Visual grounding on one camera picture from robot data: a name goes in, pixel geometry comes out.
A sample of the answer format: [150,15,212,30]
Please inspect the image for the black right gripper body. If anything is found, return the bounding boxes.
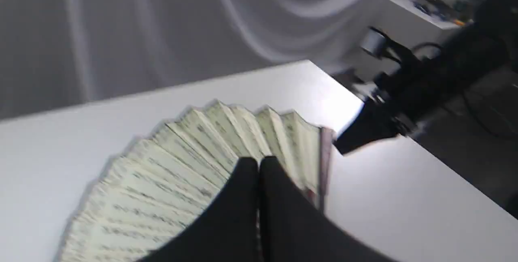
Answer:
[366,39,478,135]

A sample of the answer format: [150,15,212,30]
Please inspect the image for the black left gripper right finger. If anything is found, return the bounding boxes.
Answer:
[259,156,391,262]

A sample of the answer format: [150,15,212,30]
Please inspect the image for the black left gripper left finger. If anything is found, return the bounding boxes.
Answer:
[141,158,259,262]

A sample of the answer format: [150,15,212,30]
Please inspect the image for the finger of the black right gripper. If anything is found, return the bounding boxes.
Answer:
[333,100,399,155]

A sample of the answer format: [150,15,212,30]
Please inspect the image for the folding paper fan maroon ribs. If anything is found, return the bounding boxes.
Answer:
[55,100,335,262]

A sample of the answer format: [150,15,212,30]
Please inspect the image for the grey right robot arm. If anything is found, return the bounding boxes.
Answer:
[333,0,517,155]

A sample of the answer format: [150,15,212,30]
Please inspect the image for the white side table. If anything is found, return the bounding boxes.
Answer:
[389,0,460,30]

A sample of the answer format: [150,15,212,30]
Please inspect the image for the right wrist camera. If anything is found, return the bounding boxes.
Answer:
[360,26,407,63]

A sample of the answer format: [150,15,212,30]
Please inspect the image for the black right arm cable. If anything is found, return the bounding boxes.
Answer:
[409,41,518,139]

